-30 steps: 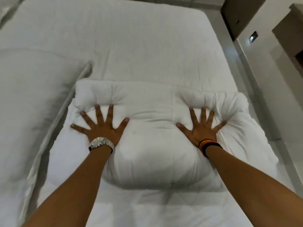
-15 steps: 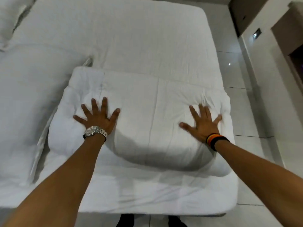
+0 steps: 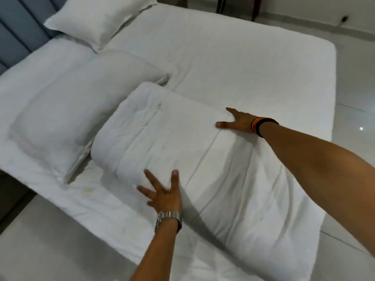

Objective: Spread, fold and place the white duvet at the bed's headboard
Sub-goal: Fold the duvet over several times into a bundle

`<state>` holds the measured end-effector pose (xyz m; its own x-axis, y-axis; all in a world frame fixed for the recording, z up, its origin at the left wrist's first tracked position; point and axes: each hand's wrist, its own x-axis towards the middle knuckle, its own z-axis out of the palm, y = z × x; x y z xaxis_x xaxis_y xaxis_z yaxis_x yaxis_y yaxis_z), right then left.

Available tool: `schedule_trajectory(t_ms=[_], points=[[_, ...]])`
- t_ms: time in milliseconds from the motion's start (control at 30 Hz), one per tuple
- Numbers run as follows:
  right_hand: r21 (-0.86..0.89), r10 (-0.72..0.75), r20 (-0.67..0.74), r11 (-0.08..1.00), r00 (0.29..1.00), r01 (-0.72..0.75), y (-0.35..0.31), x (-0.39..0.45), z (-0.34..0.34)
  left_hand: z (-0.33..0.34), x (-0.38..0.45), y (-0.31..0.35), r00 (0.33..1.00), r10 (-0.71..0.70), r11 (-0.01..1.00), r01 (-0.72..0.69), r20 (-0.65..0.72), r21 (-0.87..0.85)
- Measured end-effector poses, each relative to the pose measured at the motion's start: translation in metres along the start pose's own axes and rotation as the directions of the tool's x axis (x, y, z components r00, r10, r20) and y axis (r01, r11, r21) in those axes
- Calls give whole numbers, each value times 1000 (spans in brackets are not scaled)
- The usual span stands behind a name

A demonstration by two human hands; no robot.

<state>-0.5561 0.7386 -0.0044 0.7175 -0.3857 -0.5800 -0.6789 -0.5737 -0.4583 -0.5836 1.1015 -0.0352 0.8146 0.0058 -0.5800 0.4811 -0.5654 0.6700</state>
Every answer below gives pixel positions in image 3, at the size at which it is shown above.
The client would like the white pillow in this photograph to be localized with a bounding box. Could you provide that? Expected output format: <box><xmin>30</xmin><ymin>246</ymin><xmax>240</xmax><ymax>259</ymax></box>
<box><xmin>44</xmin><ymin>0</ymin><xmax>159</xmax><ymax>53</ymax></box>
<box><xmin>9</xmin><ymin>51</ymin><xmax>171</xmax><ymax>185</ymax></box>

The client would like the person's right forearm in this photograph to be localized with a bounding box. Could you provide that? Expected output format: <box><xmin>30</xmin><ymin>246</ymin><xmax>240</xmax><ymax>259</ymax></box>
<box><xmin>259</xmin><ymin>123</ymin><xmax>375</xmax><ymax>202</ymax></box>

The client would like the white quilted duvet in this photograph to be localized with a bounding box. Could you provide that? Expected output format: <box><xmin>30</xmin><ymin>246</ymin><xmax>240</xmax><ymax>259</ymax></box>
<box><xmin>91</xmin><ymin>82</ymin><xmax>327</xmax><ymax>281</ymax></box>

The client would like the person's left hand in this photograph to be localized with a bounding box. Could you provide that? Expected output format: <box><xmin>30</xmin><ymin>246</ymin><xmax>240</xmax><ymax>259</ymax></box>
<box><xmin>137</xmin><ymin>169</ymin><xmax>182</xmax><ymax>214</ymax></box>

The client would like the person's left forearm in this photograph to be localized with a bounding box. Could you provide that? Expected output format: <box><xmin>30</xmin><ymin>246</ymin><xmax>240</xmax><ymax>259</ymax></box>
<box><xmin>133</xmin><ymin>219</ymin><xmax>180</xmax><ymax>281</ymax></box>

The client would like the silver wristwatch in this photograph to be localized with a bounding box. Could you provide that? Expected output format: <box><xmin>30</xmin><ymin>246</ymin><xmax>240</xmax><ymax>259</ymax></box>
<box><xmin>154</xmin><ymin>210</ymin><xmax>183</xmax><ymax>233</ymax></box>

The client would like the white bed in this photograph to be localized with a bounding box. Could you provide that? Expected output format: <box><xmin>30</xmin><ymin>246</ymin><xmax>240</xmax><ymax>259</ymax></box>
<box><xmin>0</xmin><ymin>2</ymin><xmax>337</xmax><ymax>281</ymax></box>

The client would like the blue padded headboard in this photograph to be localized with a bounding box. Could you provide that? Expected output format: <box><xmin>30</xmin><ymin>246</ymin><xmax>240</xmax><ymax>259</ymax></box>
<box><xmin>0</xmin><ymin>0</ymin><xmax>74</xmax><ymax>76</ymax></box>

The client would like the person's right hand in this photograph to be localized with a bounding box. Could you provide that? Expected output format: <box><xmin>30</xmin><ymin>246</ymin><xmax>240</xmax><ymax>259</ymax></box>
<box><xmin>215</xmin><ymin>107</ymin><xmax>253</xmax><ymax>133</ymax></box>

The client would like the black orange wristband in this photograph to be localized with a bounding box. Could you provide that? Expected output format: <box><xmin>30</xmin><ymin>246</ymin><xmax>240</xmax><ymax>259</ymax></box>
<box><xmin>250</xmin><ymin>117</ymin><xmax>279</xmax><ymax>139</ymax></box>

